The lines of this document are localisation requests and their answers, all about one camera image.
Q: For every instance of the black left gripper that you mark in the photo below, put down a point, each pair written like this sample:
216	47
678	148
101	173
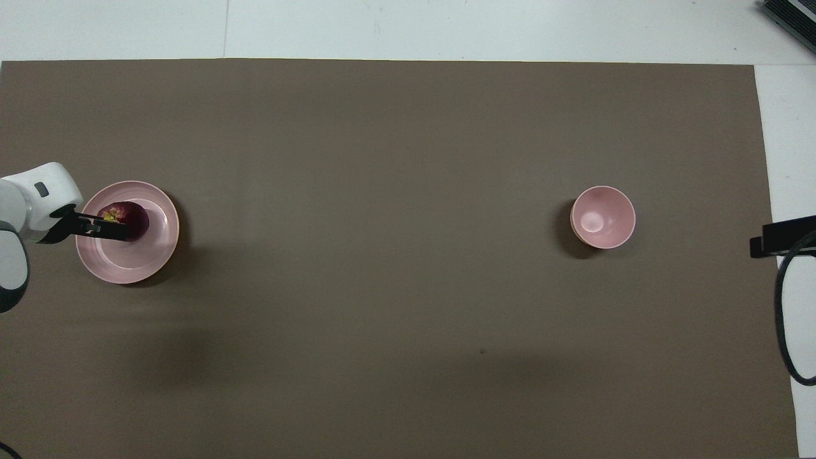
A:
60	226

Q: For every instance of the dark red apple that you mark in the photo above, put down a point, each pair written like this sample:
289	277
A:
135	217

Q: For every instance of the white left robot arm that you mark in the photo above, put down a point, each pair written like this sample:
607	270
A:
57	182

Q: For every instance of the pink plate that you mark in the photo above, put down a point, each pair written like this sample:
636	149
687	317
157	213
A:
127	261

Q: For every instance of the pink bowl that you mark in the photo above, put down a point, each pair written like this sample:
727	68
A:
602	217

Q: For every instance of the dark grey ribbed device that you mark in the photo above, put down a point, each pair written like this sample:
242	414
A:
794	16

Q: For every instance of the brown table mat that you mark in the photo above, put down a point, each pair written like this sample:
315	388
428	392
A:
382	255

